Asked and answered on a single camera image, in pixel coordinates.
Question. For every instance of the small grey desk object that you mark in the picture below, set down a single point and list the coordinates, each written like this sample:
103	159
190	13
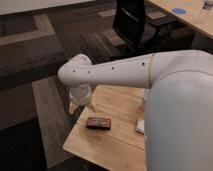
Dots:
208	5

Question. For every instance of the dark red rectangular eraser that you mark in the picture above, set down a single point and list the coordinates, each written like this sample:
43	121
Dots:
98	123

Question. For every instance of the white paper cup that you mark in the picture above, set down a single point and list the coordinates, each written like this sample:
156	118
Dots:
144	96

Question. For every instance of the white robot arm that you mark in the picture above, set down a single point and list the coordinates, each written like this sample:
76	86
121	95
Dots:
179	107

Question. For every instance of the black office chair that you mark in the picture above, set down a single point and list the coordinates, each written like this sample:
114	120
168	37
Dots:
142	29

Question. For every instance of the blue round disc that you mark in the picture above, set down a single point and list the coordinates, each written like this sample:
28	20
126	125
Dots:
178	11

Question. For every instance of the white sponge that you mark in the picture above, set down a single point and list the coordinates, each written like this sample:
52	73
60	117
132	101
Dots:
140	126

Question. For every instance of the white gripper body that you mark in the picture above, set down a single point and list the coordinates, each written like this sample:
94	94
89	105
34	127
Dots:
81	95

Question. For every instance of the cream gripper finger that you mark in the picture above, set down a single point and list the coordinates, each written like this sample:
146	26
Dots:
72	107
91	107

